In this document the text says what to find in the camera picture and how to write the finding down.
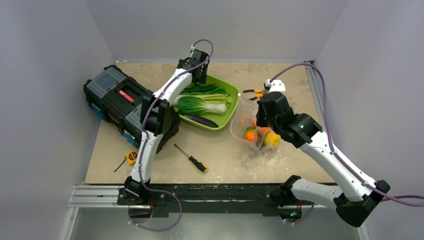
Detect green chili pepper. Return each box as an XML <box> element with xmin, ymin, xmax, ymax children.
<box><xmin>180</xmin><ymin>87</ymin><xmax>230</xmax><ymax>96</ymax></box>

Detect aluminium frame rail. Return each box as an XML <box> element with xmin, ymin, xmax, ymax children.
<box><xmin>68</xmin><ymin>185</ymin><xmax>120</xmax><ymax>208</ymax></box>

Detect yellow pear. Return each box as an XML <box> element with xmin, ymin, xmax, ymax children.
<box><xmin>263</xmin><ymin>131</ymin><xmax>281</xmax><ymax>148</ymax></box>

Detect green plastic tray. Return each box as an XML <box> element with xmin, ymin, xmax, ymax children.
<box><xmin>172</xmin><ymin>75</ymin><xmax>240</xmax><ymax>132</ymax></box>

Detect clear zip top bag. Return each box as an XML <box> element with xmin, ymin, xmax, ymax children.
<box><xmin>230</xmin><ymin>93</ymin><xmax>281</xmax><ymax>151</ymax></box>

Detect black yellow screwdriver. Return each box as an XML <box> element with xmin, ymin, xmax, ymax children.
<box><xmin>174</xmin><ymin>144</ymin><xmax>208</xmax><ymax>173</ymax></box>

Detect orange black pliers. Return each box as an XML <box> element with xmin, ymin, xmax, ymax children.
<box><xmin>242</xmin><ymin>89</ymin><xmax>267</xmax><ymax>101</ymax></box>

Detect yellow tape measure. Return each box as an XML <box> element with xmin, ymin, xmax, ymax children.
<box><xmin>113</xmin><ymin>150</ymin><xmax>138</xmax><ymax>173</ymax></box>

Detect green bok choy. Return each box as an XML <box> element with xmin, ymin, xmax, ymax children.
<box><xmin>177</xmin><ymin>96</ymin><xmax>227</xmax><ymax>116</ymax></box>

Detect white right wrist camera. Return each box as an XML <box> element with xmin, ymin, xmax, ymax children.
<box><xmin>264</xmin><ymin>79</ymin><xmax>286</xmax><ymax>93</ymax></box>

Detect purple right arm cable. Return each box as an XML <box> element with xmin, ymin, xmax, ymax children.
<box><xmin>268</xmin><ymin>62</ymin><xmax>424</xmax><ymax>208</ymax></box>

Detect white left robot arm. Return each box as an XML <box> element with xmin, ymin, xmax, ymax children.
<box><xmin>124</xmin><ymin>48</ymin><xmax>212</xmax><ymax>205</ymax></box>

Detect orange fruit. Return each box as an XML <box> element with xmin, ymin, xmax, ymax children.
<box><xmin>252</xmin><ymin>122</ymin><xmax>271</xmax><ymax>136</ymax></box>

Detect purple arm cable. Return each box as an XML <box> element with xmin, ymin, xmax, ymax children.
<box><xmin>128</xmin><ymin>39</ymin><xmax>215</xmax><ymax>233</ymax></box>
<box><xmin>268</xmin><ymin>62</ymin><xmax>424</xmax><ymax>208</ymax></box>

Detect white napa cabbage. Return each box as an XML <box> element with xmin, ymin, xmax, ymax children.
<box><xmin>190</xmin><ymin>94</ymin><xmax>233</xmax><ymax>105</ymax></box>

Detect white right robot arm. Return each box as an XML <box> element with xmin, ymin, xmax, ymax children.
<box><xmin>256</xmin><ymin>91</ymin><xmax>391</xmax><ymax>228</ymax></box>

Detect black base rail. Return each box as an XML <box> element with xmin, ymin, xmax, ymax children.
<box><xmin>117</xmin><ymin>183</ymin><xmax>312</xmax><ymax>218</ymax></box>

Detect black toolbox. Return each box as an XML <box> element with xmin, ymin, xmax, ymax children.
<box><xmin>83</xmin><ymin>65</ymin><xmax>180</xmax><ymax>151</ymax></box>

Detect dark green cucumber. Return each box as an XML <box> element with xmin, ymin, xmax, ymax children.
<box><xmin>181</xmin><ymin>84</ymin><xmax>219</xmax><ymax>93</ymax></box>

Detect purple eggplant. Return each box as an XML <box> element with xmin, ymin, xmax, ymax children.
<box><xmin>184</xmin><ymin>115</ymin><xmax>219</xmax><ymax>128</ymax></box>

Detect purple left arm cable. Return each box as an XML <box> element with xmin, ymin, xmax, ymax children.
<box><xmin>128</xmin><ymin>39</ymin><xmax>215</xmax><ymax>233</ymax></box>

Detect orange green mango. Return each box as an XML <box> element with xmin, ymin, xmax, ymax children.
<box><xmin>244</xmin><ymin>127</ymin><xmax>259</xmax><ymax>143</ymax></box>

